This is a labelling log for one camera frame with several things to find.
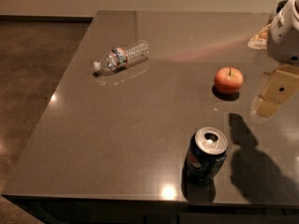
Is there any snack jar with black lid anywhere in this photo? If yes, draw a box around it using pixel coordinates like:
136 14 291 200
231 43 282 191
248 0 287 50

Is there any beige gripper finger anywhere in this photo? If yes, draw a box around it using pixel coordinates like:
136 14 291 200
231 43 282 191
253 64 299 118

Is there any clear plastic water bottle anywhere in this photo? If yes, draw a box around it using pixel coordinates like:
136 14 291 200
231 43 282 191
93 39 150 76

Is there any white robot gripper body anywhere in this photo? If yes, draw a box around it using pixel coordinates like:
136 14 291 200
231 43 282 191
267 0 299 64

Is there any red apple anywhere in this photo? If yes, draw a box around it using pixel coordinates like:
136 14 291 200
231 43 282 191
214 67 244 95

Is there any blue pepsi soda can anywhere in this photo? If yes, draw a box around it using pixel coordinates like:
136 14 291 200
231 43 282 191
186 127 228 185

